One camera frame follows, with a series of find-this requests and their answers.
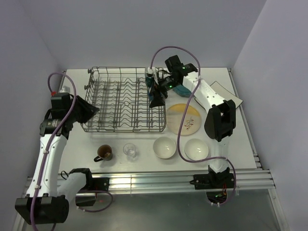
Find cream yellow plate leaf motif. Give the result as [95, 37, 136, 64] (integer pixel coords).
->
[166, 103, 203, 137]

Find grey wire dish rack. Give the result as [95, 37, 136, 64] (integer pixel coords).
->
[82, 67, 166, 133]

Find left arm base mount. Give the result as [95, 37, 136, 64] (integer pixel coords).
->
[57, 168, 114, 212]

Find clear drinking glass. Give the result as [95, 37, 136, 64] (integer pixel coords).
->
[123, 143, 138, 162]

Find white square plate black rim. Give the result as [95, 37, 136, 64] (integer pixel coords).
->
[194, 81, 243, 111]

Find brown mug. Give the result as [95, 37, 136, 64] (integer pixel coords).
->
[93, 144, 113, 162]

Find teal scalloped plate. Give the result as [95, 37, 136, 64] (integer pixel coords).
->
[173, 85, 191, 98]

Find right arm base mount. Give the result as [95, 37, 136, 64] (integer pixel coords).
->
[190, 173, 236, 205]

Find cream bowl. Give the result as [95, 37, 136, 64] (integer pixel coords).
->
[153, 137, 176, 159]

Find dark blue mug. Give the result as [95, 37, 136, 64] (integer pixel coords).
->
[146, 78, 160, 102]

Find aluminium rail frame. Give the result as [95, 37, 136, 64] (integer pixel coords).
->
[13, 68, 291, 231]

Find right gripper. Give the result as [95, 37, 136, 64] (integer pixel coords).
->
[150, 76, 180, 108]

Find white bowl right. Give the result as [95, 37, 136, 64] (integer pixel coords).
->
[184, 139, 209, 161]

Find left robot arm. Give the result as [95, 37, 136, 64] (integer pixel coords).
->
[15, 92, 99, 226]

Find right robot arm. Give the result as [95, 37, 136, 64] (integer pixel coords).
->
[146, 55, 236, 188]

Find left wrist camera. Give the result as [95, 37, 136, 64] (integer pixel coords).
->
[51, 85, 70, 96]

